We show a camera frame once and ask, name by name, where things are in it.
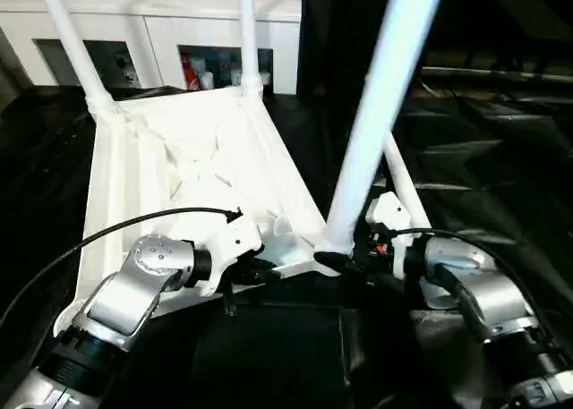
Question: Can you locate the black plastic mat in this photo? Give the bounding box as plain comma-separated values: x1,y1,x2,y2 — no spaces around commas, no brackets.
0,81,573,409

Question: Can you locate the white plastic table top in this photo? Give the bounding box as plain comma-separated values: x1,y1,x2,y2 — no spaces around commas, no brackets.
53,86,355,338

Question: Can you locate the white sideboard cabinet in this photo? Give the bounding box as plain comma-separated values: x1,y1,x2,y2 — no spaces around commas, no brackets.
0,0,304,95

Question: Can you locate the dark blue panel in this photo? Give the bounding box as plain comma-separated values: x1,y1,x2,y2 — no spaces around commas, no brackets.
299,0,315,93

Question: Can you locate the red bottle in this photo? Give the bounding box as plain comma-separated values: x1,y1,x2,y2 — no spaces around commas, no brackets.
183,55,199,90

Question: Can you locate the dark metal rail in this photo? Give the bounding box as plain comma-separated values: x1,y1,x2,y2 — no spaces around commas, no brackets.
423,66,573,84

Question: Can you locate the white plastic table leg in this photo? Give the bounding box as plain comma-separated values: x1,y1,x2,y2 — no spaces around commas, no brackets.
235,0,264,102
35,0,113,115
312,0,449,259
382,133,462,311

